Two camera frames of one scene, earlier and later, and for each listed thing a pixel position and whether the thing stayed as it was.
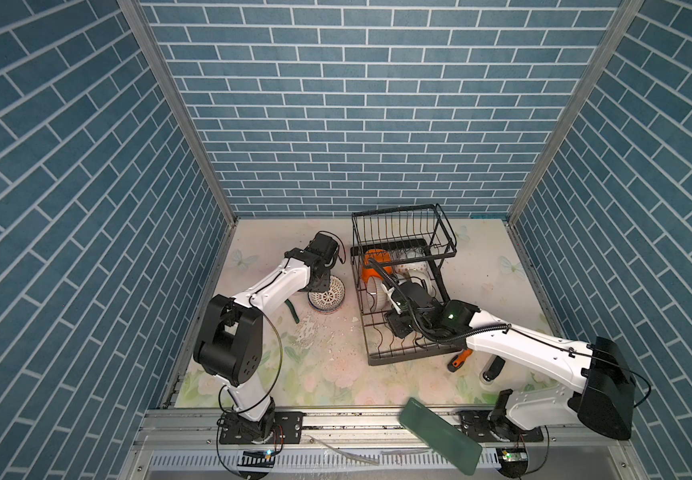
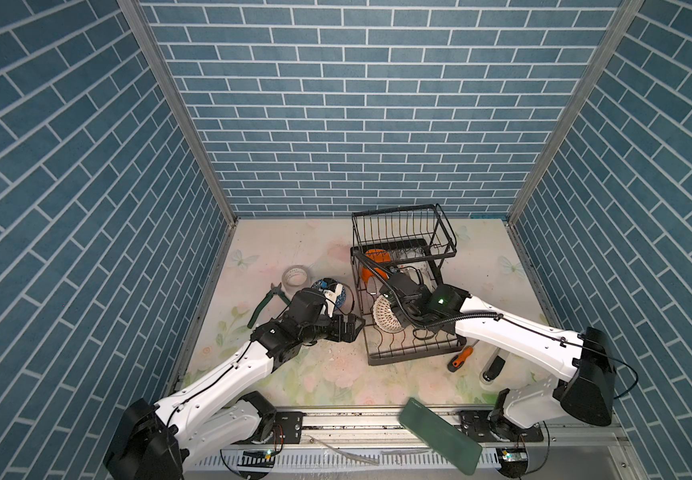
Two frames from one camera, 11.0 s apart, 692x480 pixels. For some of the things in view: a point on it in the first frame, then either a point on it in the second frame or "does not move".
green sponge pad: [441, 435] does not move
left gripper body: [323, 283] to [327, 328]
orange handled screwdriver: [458, 360] does not move
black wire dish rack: [402, 301] does not move
